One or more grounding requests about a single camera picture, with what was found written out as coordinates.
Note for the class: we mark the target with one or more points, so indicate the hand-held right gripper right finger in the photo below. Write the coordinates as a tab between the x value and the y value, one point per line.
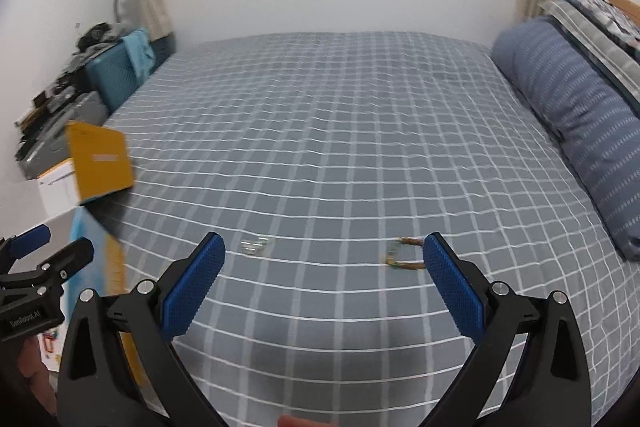
452	287

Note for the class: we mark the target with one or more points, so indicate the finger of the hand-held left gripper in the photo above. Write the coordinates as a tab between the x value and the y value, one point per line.
30	241
70	257

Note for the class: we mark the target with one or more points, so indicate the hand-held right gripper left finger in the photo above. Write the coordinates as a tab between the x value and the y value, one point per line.
195	287

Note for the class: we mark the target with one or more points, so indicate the blue yellow printed cardboard box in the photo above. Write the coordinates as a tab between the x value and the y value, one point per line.
100	157

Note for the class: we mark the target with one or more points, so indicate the person's left hand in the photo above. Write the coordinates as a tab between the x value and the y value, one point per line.
37	372

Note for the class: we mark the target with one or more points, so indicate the grey suitcase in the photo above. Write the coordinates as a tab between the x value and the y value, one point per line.
55	137

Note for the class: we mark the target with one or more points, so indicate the teal suitcase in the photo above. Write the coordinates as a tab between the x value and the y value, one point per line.
112	77

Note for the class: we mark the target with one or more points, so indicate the grey checked bed sheet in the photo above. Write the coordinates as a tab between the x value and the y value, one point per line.
350	132

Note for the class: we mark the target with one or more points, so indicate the teal cloth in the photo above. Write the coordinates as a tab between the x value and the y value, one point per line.
139	52

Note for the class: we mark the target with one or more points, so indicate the black bag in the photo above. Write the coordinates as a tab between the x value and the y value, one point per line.
97	34

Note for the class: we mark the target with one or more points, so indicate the blue striped pillow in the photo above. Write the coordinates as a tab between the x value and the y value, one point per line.
575	107

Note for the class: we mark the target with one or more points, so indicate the plaid pillow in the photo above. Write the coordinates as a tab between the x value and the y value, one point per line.
585	32

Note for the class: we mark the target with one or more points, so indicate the blue white patterned pillow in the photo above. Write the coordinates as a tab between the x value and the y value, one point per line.
600	4

